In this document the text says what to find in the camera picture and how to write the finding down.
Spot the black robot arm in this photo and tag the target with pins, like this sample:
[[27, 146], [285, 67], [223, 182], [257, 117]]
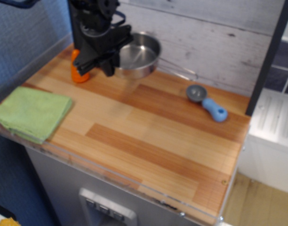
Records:
[[106, 7]]

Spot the orange plastic toy carrot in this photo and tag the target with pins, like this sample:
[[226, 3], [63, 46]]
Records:
[[76, 77]]

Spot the grey blue toy scoop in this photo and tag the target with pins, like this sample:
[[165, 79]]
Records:
[[198, 94]]

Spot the white ribbed toy sink unit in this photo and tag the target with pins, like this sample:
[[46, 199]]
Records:
[[265, 154]]

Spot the silver dispenser panel with buttons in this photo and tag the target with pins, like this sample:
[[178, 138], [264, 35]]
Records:
[[100, 211]]

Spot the clear acrylic edge guard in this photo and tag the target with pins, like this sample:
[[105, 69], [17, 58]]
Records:
[[171, 177]]

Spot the yellow object at corner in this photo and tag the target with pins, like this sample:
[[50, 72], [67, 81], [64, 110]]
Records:
[[9, 222]]

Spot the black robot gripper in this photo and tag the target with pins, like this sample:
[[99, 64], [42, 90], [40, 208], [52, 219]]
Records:
[[99, 42]]

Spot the stainless steel pot with handle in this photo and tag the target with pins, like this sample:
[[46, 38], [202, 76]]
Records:
[[142, 57]]

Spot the green folded cloth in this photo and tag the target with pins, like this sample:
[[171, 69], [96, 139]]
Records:
[[33, 114]]

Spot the dark grey right post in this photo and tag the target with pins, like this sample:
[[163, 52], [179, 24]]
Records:
[[280, 34]]

